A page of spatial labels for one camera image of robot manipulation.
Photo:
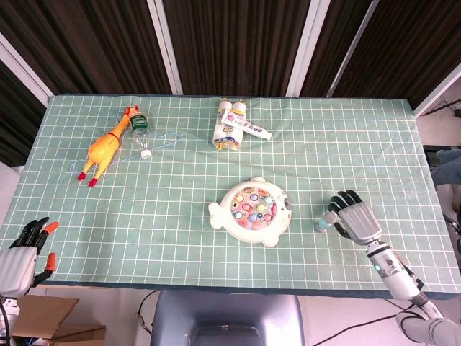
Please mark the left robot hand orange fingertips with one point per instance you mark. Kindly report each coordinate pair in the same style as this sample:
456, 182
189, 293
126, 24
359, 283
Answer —
16, 266

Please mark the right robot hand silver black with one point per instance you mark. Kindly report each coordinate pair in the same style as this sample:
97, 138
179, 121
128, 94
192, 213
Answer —
360, 223

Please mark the small teal toy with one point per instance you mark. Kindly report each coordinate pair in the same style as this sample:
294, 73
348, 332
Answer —
324, 222

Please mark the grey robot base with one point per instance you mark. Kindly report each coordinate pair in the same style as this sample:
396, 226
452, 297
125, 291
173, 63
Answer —
227, 313

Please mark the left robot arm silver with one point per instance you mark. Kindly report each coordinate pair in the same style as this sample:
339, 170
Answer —
8, 306

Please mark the white whack-a-mole toy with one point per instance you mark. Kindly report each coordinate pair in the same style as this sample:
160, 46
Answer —
252, 236

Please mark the brown cardboard box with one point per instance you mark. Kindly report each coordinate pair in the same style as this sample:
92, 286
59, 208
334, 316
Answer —
47, 317

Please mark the person's leg in jeans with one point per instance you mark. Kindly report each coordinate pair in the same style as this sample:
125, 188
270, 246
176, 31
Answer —
448, 169

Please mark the white toothpaste tube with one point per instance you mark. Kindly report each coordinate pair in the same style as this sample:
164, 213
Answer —
252, 128

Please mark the dark slatted divider panel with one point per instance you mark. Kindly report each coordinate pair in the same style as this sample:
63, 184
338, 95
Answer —
234, 43
18, 122
414, 43
90, 43
331, 47

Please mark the yellow rubber chicken toy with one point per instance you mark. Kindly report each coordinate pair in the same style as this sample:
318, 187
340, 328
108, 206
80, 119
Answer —
102, 147

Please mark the green checked tablecloth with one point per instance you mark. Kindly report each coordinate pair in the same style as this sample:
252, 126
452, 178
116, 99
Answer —
162, 216

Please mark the clear plastic water bottle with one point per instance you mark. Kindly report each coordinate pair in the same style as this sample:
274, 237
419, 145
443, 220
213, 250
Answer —
141, 135

